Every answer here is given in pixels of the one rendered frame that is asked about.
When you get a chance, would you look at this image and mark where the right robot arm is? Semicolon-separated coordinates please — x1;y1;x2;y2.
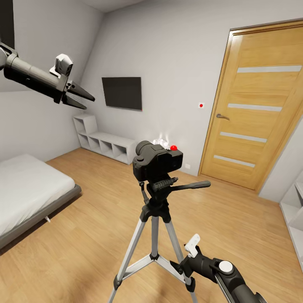
170;234;267;303

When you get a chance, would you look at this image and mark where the camera tripod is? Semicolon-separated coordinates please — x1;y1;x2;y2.
108;174;211;303

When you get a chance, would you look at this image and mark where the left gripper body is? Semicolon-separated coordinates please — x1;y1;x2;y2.
25;65;68;104

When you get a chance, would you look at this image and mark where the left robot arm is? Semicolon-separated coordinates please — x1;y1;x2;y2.
0;42;94;111

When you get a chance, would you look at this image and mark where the digital camera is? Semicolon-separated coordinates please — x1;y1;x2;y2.
133;141;183;182

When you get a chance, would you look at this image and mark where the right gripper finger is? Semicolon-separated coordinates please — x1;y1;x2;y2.
170;260;184;275

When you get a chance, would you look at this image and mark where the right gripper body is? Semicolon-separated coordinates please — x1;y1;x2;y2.
181;246;206;278

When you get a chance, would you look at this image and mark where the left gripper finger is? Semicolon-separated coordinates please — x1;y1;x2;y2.
63;81;94;101
61;94;86;111

